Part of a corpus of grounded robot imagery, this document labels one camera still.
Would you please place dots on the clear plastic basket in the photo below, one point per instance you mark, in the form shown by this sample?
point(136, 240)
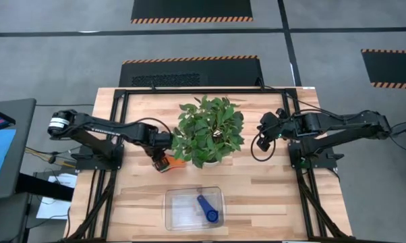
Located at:
point(179, 216)

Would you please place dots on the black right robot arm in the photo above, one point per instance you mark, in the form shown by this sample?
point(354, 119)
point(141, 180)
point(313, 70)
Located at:
point(344, 128)

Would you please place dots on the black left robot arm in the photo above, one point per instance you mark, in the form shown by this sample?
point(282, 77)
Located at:
point(115, 130)

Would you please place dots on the black mat with striped edge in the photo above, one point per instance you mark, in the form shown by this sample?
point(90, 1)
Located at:
point(189, 8)
point(392, 67)
point(223, 72)

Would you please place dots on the dark blue measuring cup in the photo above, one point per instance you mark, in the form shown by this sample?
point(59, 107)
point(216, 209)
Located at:
point(209, 212)

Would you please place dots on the orange measuring cup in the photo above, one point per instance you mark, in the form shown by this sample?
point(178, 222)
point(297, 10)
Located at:
point(177, 162)

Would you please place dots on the white paper sheets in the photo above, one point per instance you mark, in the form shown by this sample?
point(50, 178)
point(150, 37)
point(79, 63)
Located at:
point(54, 207)

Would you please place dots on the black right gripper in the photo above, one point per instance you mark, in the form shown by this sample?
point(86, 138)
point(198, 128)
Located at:
point(277, 126)

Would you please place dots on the green plant in white pot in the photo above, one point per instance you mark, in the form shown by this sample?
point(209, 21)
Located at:
point(206, 131)

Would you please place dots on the black aluminium table frame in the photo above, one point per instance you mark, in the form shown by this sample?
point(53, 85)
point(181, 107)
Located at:
point(206, 91)

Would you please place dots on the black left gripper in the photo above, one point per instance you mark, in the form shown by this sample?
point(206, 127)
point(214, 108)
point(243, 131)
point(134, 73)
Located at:
point(159, 153)

